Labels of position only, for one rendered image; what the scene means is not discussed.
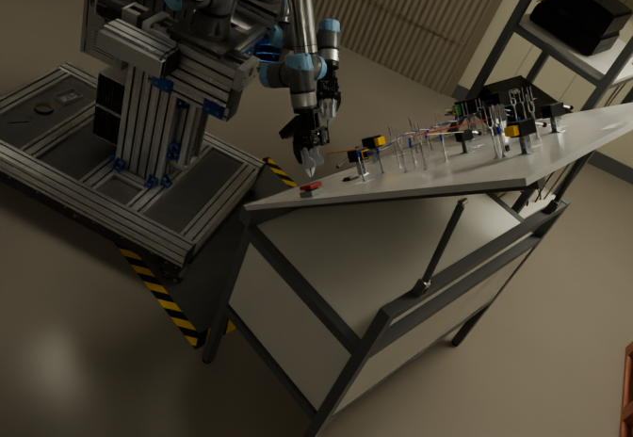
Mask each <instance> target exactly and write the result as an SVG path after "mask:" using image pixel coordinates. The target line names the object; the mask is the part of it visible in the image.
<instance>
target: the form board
mask: <svg viewBox="0 0 633 437"><path fill-rule="evenodd" d="M561 118H562V119H564V120H561V121H560V126H564V125H567V126H565V127H563V128H561V130H565V131H563V132H560V133H551V134H549V133H550V132H551V131H552V130H550V129H552V128H551V125H547V126H546V127H538V126H541V125H539V124H536V128H537V133H538V138H540V139H539V140H535V138H536V134H535V133H534V134H530V135H529V137H530V142H531V146H532V145H539V144H543V145H541V146H538V147H536V148H532V151H533V152H537V153H534V154H521V155H519V154H520V153H521V147H520V142H519V138H511V137H505V135H502V136H503V140H504V145H509V146H510V151H508V153H507V154H504V155H505V156H507V157H503V158H501V157H502V151H501V147H500V142H499V137H498V136H496V137H494V138H495V146H496V151H497V155H499V157H500V158H497V159H494V158H495V149H494V144H493V140H492V137H491V131H490V129H489V128H488V127H487V128H484V130H485V129H487V130H485V133H486V134H487V135H483V131H482V132H481V133H482V134H481V136H479V135H478V134H475V135H473V137H474V139H471V140H470V144H471V147H472V146H476V145H482V144H484V145H482V146H479V147H477V148H472V151H475V152H472V153H470V154H461V153H463V147H462V144H460V142H457V141H456V137H455V135H453V134H449V135H453V136H450V137H446V138H443V139H444V143H445V148H447V150H445V153H446V159H447V160H448V161H447V162H444V161H445V156H444V152H443V147H442V143H441V140H438V141H434V140H437V139H440V137H438V138H434V139H431V140H430V141H433V142H432V143H431V148H432V149H433V150H431V151H430V153H429V148H428V144H426V145H423V146H422V148H423V152H424V156H425V160H426V164H427V168H428V169H429V170H424V168H425V166H424V161H423V157H422V153H421V149H420V146H418V147H417V151H418V154H416V153H415V152H416V150H415V146H412V147H413V151H414V159H415V160H416V161H417V162H415V165H416V166H417V169H414V163H413V162H414V161H413V157H412V152H411V148H410V147H409V148H406V149H404V150H403V153H404V158H405V163H406V167H407V171H409V172H407V173H404V172H405V168H404V163H403V159H402V155H399V156H398V159H399V163H400V165H401V166H402V167H400V168H398V160H397V157H396V156H393V155H396V153H392V154H389V155H386V156H383V157H381V165H382V169H383V171H384V172H385V173H383V174H381V165H380V161H379V162H376V163H372V162H373V160H372V161H369V162H366V163H365V170H366V172H370V173H369V174H366V175H364V177H365V179H366V180H371V179H374V180H372V181H369V182H366V183H363V184H356V183H359V182H361V181H363V176H361V177H359V178H357V179H354V180H351V181H345V182H343V181H342V180H344V178H346V177H349V176H352V175H357V176H358V175H359V174H358V170H357V167H353V168H350V169H347V170H343V171H340V172H337V173H335V174H332V175H329V176H327V177H324V178H321V179H318V180H315V181H313V182H311V183H315V182H321V184H322V186H319V187H324V189H325V192H323V193H320V194H318V195H316V196H314V197H306V198H301V197H300V193H301V192H303V191H305V190H300V186H298V187H295V188H292V189H289V190H287V191H284V192H282V193H279V194H276V195H273V196H270V197H267V198H265V199H263V200H260V201H257V202H253V203H250V204H247V205H245V208H246V210H259V209H269V208H280V207H291V206H302V205H312V204H323V203H334V202H355V201H365V200H377V199H387V198H397V197H409V196H419V195H430V194H441V193H451V192H462V191H473V190H483V189H495V188H505V187H516V186H528V185H530V184H532V183H534V182H535V181H537V180H539V179H541V178H543V177H545V176H546V175H548V174H549V173H551V172H553V171H555V170H558V169H560V168H562V167H563V166H565V165H567V164H569V163H571V162H573V161H575V160H577V159H578V158H580V157H581V156H583V155H585V154H588V153H590V152H591V151H593V150H595V149H597V148H599V147H601V146H603V145H604V144H606V143H608V142H610V141H612V140H614V139H616V138H617V137H619V136H621V135H623V134H625V133H627V132H629V131H631V130H632V129H633V103H628V104H622V105H613V106H607V107H601V108H596V109H591V110H585V111H579V112H574V113H569V114H568V115H566V116H563V117H561ZM623 121H628V122H627V123H625V124H623V125H621V126H619V127H616V128H610V129H604V130H601V129H603V128H605V127H607V126H609V125H611V124H613V123H617V122H623ZM429 154H431V155H432V156H429ZM391 156H392V157H391ZM370 163H371V164H370ZM354 184H355V185H354Z"/></svg>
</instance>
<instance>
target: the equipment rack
mask: <svg viewBox="0 0 633 437"><path fill-rule="evenodd" d="M531 1H532V0H519V2H518V4H517V5H516V7H515V9H514V11H513V13H512V14H511V17H510V19H509V20H508V21H507V23H506V25H505V27H504V29H503V31H502V32H501V34H500V36H499V38H498V40H497V41H496V43H495V46H494V48H493V49H492V51H491V53H490V55H489V56H488V57H487V59H486V61H485V63H484V65H483V67H482V68H481V70H480V72H479V75H478V76H477V78H476V80H475V82H474V84H473V85H472V87H471V89H470V90H469V92H468V93H467V95H466V97H465V99H464V100H466V99H470V98H474V97H478V95H479V93H480V91H481V89H482V88H483V86H484V84H485V82H486V80H487V79H488V77H489V75H490V73H491V72H492V70H493V68H494V66H495V64H496V63H497V61H498V60H499V58H500V56H501V54H502V52H503V51H504V49H505V47H506V45H507V44H508V42H509V40H510V38H511V36H512V34H513V32H515V33H516V34H518V35H519V36H521V37H522V38H524V39H525V40H527V41H529V42H530V43H532V44H533V45H535V46H536V47H538V48H539V49H541V50H542V52H541V54H540V55H539V57H538V58H537V60H536V62H535V63H534V65H533V67H532V68H531V70H530V72H529V73H528V75H527V77H526V80H528V81H529V82H530V83H533V82H534V80H535V78H536V77H537V75H538V74H539V72H540V70H541V69H542V67H543V65H544V64H545V62H546V61H547V59H548V58H549V56H551V57H553V58H554V59H556V60H557V61H558V62H560V63H561V64H563V65H564V66H566V67H567V68H569V69H570V70H572V71H573V72H575V73H577V74H578V75H580V76H581V77H583V78H584V79H586V80H587V81H589V82H590V83H592V84H593V85H595V86H596V88H595V90H594V91H593V93H592V94H591V96H590V97H589V99H588V100H587V101H586V103H585V104H584V106H583V107H582V108H581V109H580V110H579V111H585V110H591V109H595V107H596V106H597V105H598V103H599V102H600V100H601V99H602V98H603V96H604V95H605V93H606V92H607V91H608V89H612V88H614V87H617V86H620V85H622V84H624V83H626V82H629V81H631V80H633V65H632V62H633V36H632V37H631V39H630V40H629V41H628V43H625V42H623V41H622V40H619V39H617V41H615V43H614V44H613V46H612V47H611V48H610V49H609V50H607V51H604V52H601V53H598V54H595V55H592V56H589V57H588V56H585V55H583V54H582V53H581V52H580V51H578V50H577V49H576V48H574V47H573V46H571V45H570V44H568V43H566V42H565V41H563V40H561V39H560V38H558V37H556V36H555V35H553V34H552V33H550V32H549V31H547V30H545V29H544V28H542V27H541V26H539V25H538V24H535V23H533V22H532V21H531V20H530V18H529V16H530V14H531V13H529V14H525V12H526V10H527V9H528V6H529V4H530V3H531ZM523 27H524V28H523ZM526 29H527V30H526ZM528 31H530V32H531V33H533V34H534V35H536V36H537V37H539V38H540V39H542V40H540V39H539V38H537V37H536V36H534V35H533V34H531V33H530V32H528ZM543 40H544V41H545V42H547V43H545V42H544V41H543ZM555 48H556V49H557V50H556V49H555ZM558 50H559V51H558ZM570 58H571V59H570ZM573 60H574V61H573ZM576 62H577V63H578V64H580V65H581V66H583V67H584V68H586V69H587V70H589V71H590V72H592V73H594V74H595V75H597V76H598V77H597V76H595V75H594V74H592V73H590V72H589V71H587V70H586V69H584V68H583V67H581V66H580V65H578V64H577V63H576ZM599 77H600V78H601V79H600V78H599ZM628 103H633V88H632V89H631V90H630V92H629V93H628V94H627V95H626V96H625V98H624V99H623V100H622V102H621V103H620V105H622V104H628ZM596 150H597V149H595V150H593V151H591V152H590V153H588V154H587V156H586V157H585V159H584V161H583V162H582V164H581V166H580V167H579V169H578V171H577V172H576V175H575V177H574V178H573V180H572V182H573V181H574V179H575V178H576V176H577V175H578V174H579V172H580V171H581V170H582V168H583V167H584V166H585V165H586V163H587V162H588V161H589V159H590V158H591V157H592V155H593V154H594V152H595V151H596ZM568 174H569V173H568ZM568 174H567V176H568ZM567 176H566V177H567ZM566 177H565V179H566ZM565 179H564V180H563V181H562V183H561V184H560V186H559V187H558V188H557V190H556V191H555V193H554V194H553V195H551V194H552V193H551V192H550V193H549V194H548V196H547V197H546V199H545V200H544V197H545V195H546V194H547V193H548V191H549V190H548V189H546V188H545V187H544V189H543V190H542V199H541V200H540V196H539V198H538V200H537V202H535V201H536V199H537V197H538V194H539V192H538V190H537V189H530V190H518V191H510V192H508V193H507V194H505V195H504V196H502V197H501V198H499V199H500V200H502V201H503V202H504V203H505V204H507V205H508V206H509V207H510V208H511V209H513V210H514V211H515V212H516V213H517V214H519V215H520V216H521V217H522V218H524V219H528V218H530V217H531V216H533V215H535V214H536V213H538V212H540V211H541V210H543V209H545V208H546V207H547V205H548V204H549V203H550V201H551V200H554V199H555V197H556V195H557V194H558V192H559V190H560V188H561V186H562V184H563V183H564V181H565ZM572 182H571V183H572ZM571 183H570V184H571ZM520 191H523V192H522V193H521V192H520ZM527 202H528V206H527Z"/></svg>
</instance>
